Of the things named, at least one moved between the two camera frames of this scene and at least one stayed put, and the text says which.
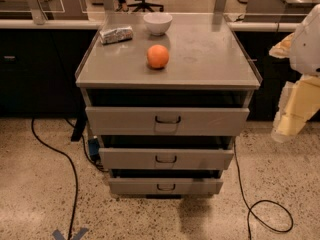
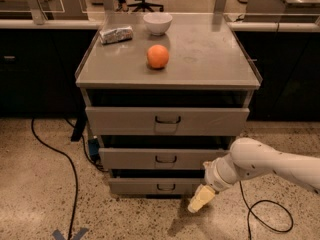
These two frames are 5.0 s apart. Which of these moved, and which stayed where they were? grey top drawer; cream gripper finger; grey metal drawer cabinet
Moved: cream gripper finger
Stayed: grey metal drawer cabinet; grey top drawer
